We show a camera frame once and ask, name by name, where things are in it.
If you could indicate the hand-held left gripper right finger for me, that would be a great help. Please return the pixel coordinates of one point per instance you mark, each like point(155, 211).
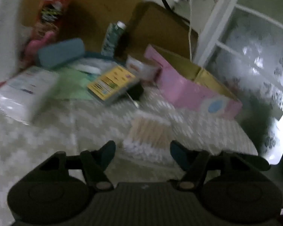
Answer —
point(179, 155)

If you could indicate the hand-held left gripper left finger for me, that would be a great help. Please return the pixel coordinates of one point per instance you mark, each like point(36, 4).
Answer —
point(107, 155)

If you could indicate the cotton swab pack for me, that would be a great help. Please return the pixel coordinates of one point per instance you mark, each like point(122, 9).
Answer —
point(148, 134)

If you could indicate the pink cardboard box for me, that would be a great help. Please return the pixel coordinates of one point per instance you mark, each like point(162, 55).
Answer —
point(179, 88)

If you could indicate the green packet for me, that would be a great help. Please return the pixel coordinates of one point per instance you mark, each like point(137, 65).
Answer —
point(70, 82)

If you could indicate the white tissue pack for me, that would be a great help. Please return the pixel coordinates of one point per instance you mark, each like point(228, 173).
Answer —
point(23, 94)

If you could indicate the blue glasses case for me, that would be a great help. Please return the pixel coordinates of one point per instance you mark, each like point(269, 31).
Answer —
point(61, 52)

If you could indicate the pink soft toy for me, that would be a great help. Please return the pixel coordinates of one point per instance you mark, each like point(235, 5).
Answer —
point(36, 45)

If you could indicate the chevron patterned bed sheet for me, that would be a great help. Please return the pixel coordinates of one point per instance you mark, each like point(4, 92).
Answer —
point(61, 134)

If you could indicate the yellow labelled box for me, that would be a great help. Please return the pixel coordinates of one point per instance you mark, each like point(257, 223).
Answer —
point(110, 81)

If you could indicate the white round tub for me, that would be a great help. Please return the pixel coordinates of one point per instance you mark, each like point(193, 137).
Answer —
point(141, 66)

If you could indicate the teal mat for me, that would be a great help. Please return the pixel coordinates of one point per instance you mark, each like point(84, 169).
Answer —
point(94, 56)

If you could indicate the brown board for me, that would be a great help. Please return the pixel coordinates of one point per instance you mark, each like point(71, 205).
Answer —
point(160, 28)

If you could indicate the red snack box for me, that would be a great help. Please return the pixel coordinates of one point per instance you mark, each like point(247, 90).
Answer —
point(51, 11)

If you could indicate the black tape strip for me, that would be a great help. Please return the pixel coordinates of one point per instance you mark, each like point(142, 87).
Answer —
point(165, 1)

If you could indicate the tall white plastic pack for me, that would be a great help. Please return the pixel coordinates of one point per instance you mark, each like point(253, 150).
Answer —
point(4, 28)

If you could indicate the white window frame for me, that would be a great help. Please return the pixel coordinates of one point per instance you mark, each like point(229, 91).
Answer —
point(217, 28)

